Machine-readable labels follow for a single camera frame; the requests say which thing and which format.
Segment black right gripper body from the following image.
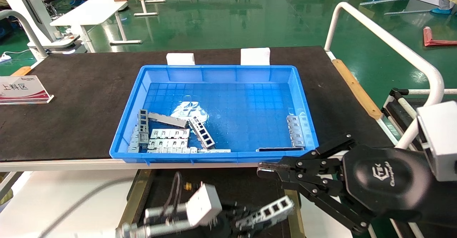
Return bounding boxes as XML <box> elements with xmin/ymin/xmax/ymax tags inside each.
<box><xmin>341</xmin><ymin>146</ymin><xmax>435</xmax><ymax>226</ymax></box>

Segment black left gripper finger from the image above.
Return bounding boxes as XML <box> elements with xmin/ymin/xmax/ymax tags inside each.
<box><xmin>236</xmin><ymin>227</ymin><xmax>273</xmax><ymax>238</ymax></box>
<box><xmin>227</xmin><ymin>202</ymin><xmax>252</xmax><ymax>220</ymax></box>

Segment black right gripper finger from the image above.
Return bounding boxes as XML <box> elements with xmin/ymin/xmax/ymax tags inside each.
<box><xmin>257</xmin><ymin>170</ymin><xmax>376</xmax><ymax>236</ymax></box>
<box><xmin>257</xmin><ymin>134</ymin><xmax>358</xmax><ymax>175</ymax></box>

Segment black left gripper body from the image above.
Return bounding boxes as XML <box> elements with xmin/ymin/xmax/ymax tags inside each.
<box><xmin>209</xmin><ymin>204</ymin><xmax>244</xmax><ymax>238</ymax></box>

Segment metal bracket with square holes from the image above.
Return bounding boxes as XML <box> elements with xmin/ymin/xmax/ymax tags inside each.
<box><xmin>235</xmin><ymin>195</ymin><xmax>296</xmax><ymax>232</ymax></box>
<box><xmin>188</xmin><ymin>117</ymin><xmax>216</xmax><ymax>150</ymax></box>

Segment black flat container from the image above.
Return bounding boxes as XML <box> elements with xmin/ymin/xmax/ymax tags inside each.
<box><xmin>127</xmin><ymin>166</ymin><xmax>297</xmax><ymax>238</ymax></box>

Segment grey clip metal part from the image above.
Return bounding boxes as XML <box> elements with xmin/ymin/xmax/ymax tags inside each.
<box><xmin>127</xmin><ymin>125</ymin><xmax>143</xmax><ymax>154</ymax></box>

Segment grey clip metal strip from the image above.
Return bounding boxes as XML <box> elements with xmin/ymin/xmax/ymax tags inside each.
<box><xmin>286</xmin><ymin>115</ymin><xmax>310</xmax><ymax>148</ymax></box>

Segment dark flat metal strip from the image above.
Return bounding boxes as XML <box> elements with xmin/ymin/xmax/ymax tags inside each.
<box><xmin>256</xmin><ymin>146</ymin><xmax>305</xmax><ymax>152</ymax></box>

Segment long thin metal strip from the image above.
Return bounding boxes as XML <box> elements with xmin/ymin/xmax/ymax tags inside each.
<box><xmin>146</xmin><ymin>147</ymin><xmax>231</xmax><ymax>154</ymax></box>

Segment long wooden edge strip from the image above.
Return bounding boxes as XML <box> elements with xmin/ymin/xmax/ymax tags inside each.
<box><xmin>332</xmin><ymin>59</ymin><xmax>383</xmax><ymax>120</ymax></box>

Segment white slotted metal plate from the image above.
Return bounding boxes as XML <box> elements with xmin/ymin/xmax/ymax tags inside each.
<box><xmin>148</xmin><ymin>139</ymin><xmax>189</xmax><ymax>149</ymax></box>
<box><xmin>150</xmin><ymin>128</ymin><xmax>190</xmax><ymax>140</ymax></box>

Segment blue plastic bin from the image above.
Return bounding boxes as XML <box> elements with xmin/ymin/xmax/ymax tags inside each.
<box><xmin>109</xmin><ymin>65</ymin><xmax>319</xmax><ymax>164</ymax></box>

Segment clear plastic bag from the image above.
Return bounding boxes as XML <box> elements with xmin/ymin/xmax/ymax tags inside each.
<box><xmin>171</xmin><ymin>101</ymin><xmax>209</xmax><ymax>123</ymax></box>

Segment flat grey metal plate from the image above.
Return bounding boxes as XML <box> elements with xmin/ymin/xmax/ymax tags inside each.
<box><xmin>148</xmin><ymin>112</ymin><xmax>188</xmax><ymax>129</ymax></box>

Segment white label cards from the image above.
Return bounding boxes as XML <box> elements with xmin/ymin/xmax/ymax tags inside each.
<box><xmin>240</xmin><ymin>48</ymin><xmax>271</xmax><ymax>66</ymax></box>

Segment white tube railing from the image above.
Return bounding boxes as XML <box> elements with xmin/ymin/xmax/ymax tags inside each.
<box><xmin>324</xmin><ymin>1</ymin><xmax>445</xmax><ymax>150</ymax></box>

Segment red folded object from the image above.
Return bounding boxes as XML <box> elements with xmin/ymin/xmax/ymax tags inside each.
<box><xmin>423</xmin><ymin>26</ymin><xmax>457</xmax><ymax>47</ymax></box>

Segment small white foam block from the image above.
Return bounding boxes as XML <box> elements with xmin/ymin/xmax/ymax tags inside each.
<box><xmin>166</xmin><ymin>53</ymin><xmax>196</xmax><ymax>66</ymax></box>

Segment acrylic sign with red print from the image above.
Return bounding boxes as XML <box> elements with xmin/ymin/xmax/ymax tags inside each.
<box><xmin>0</xmin><ymin>75</ymin><xmax>54</xmax><ymax>105</ymax></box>

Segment white table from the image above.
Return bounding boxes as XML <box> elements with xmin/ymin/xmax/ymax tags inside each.
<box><xmin>50</xmin><ymin>0</ymin><xmax>142</xmax><ymax>53</ymax></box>

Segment short wooden piece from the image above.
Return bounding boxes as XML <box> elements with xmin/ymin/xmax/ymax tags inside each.
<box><xmin>10</xmin><ymin>66</ymin><xmax>33</xmax><ymax>77</ymax></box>

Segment grey tube railing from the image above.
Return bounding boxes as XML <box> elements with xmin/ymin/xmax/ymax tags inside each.
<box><xmin>0</xmin><ymin>9</ymin><xmax>49</xmax><ymax>60</ymax></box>

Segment white machine stand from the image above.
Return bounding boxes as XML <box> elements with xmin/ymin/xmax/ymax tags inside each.
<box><xmin>0</xmin><ymin>0</ymin><xmax>86</xmax><ymax>55</ymax></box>

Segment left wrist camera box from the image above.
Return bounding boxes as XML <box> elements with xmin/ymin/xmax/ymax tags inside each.
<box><xmin>144</xmin><ymin>183</ymin><xmax>223</xmax><ymax>234</ymax></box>

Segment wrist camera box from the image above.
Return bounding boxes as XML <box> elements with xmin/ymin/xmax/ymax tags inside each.
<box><xmin>417</xmin><ymin>100</ymin><xmax>457</xmax><ymax>182</ymax></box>
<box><xmin>144</xmin><ymin>183</ymin><xmax>223</xmax><ymax>234</ymax></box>

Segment brass frame rail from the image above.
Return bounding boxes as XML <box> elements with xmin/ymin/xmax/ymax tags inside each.
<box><xmin>284</xmin><ymin>189</ymin><xmax>305</xmax><ymax>238</ymax></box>
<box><xmin>116</xmin><ymin>169</ymin><xmax>156</xmax><ymax>231</ymax></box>

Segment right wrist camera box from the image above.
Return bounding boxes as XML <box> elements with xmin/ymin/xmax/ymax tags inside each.
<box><xmin>417</xmin><ymin>100</ymin><xmax>457</xmax><ymax>182</ymax></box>

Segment black cart frame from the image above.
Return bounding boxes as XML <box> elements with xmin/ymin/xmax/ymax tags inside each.
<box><xmin>380</xmin><ymin>88</ymin><xmax>457</xmax><ymax>144</ymax></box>

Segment short grey holed bracket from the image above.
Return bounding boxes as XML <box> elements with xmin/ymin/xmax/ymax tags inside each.
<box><xmin>138</xmin><ymin>109</ymin><xmax>149</xmax><ymax>148</ymax></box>

